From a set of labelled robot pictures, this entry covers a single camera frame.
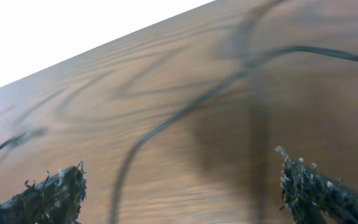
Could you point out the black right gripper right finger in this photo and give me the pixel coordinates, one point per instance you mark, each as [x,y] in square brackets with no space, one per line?
[309,194]

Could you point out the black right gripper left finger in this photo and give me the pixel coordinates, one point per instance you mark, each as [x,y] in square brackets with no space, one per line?
[56,200]

